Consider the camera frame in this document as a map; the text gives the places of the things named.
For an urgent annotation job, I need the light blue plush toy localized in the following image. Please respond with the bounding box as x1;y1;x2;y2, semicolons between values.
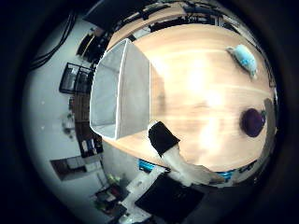
226;44;259;78

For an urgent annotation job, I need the grey fabric storage container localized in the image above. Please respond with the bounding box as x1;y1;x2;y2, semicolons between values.
89;37;151;141

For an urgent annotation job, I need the blue box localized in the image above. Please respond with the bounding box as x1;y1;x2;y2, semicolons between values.
137;158;157;174

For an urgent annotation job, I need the dark wooden cabinet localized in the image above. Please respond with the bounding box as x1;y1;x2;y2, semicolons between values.
72;92;105;159

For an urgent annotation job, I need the green potted plant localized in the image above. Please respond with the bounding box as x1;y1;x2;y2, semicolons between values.
106;173;126;189

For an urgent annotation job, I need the purple eggplant plush toy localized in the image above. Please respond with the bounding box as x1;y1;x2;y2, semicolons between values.
239;107;267;138

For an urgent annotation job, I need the grey flat sheet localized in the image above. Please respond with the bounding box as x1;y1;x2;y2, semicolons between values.
263;97;278;152

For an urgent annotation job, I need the black cable bundle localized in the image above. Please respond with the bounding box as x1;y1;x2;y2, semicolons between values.
30;11;78;71

